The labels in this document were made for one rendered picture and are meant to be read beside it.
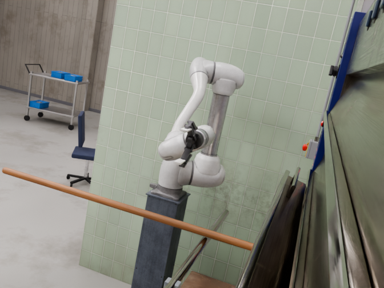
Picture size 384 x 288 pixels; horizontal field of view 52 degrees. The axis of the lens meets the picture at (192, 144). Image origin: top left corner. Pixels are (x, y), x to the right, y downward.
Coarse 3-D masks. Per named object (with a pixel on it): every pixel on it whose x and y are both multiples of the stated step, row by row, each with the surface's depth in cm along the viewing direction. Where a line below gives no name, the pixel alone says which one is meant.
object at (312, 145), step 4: (312, 140) 229; (312, 144) 224; (316, 144) 223; (308, 148) 225; (312, 148) 224; (316, 148) 223; (308, 152) 225; (312, 152) 224; (308, 156) 225; (312, 156) 225
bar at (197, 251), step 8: (224, 216) 181; (216, 224) 169; (208, 240) 154; (200, 248) 146; (192, 256) 138; (184, 264) 132; (192, 264) 135; (176, 272) 127; (184, 272) 128; (168, 280) 121; (176, 280) 122
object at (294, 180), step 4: (300, 168) 171; (296, 172) 162; (296, 176) 154; (292, 180) 163; (296, 180) 149; (292, 184) 143; (296, 184) 144; (292, 188) 141; (288, 192) 144; (292, 192) 144; (288, 196) 144
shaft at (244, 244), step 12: (36, 180) 174; (48, 180) 174; (72, 192) 169; (84, 192) 168; (108, 204) 164; (120, 204) 163; (144, 216) 160; (156, 216) 159; (180, 228) 157; (192, 228) 155; (204, 228) 155; (228, 240) 151; (240, 240) 151
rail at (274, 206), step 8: (288, 176) 165; (280, 184) 150; (280, 192) 140; (272, 208) 122; (272, 216) 115; (264, 224) 108; (264, 232) 102; (256, 240) 99; (264, 240) 98; (256, 248) 92; (256, 256) 89; (248, 264) 84; (256, 264) 85; (248, 272) 81; (240, 280) 77; (248, 280) 78
